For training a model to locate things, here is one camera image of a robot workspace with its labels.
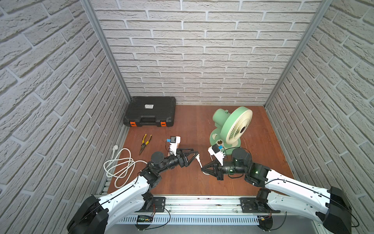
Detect small green circuit board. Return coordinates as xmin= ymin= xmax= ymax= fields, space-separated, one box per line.
xmin=136 ymin=215 xmax=154 ymax=224

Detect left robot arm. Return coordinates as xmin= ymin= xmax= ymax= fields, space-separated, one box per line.
xmin=67 ymin=149 xmax=199 ymax=234

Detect aluminium corner post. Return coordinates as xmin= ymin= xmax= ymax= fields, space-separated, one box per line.
xmin=81 ymin=0 xmax=131 ymax=103
xmin=264 ymin=0 xmax=333 ymax=110

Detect left aluminium corner post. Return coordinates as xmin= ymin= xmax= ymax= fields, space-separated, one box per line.
xmin=81 ymin=0 xmax=131 ymax=103

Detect yellow handled pliers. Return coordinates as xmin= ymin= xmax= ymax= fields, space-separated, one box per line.
xmin=139 ymin=134 xmax=152 ymax=155

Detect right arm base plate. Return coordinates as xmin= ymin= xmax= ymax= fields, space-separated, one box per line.
xmin=239 ymin=197 xmax=280 ymax=214

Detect aluminium front rail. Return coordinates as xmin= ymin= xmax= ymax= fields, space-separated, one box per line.
xmin=81 ymin=194 xmax=325 ymax=217

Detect white power strip cable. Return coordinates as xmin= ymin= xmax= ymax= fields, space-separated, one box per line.
xmin=103 ymin=144 xmax=148 ymax=189

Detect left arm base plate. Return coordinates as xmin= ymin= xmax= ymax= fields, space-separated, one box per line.
xmin=135 ymin=196 xmax=166 ymax=213

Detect green desk fan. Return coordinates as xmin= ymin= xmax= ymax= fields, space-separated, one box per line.
xmin=209 ymin=106 xmax=253 ymax=155

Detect white fan power cord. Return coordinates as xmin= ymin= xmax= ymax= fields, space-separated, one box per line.
xmin=195 ymin=147 xmax=231 ymax=176

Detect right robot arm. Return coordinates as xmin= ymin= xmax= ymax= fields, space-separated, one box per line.
xmin=201 ymin=144 xmax=353 ymax=234

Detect black plastic tool case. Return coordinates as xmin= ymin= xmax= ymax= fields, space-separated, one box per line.
xmin=123 ymin=96 xmax=176 ymax=127

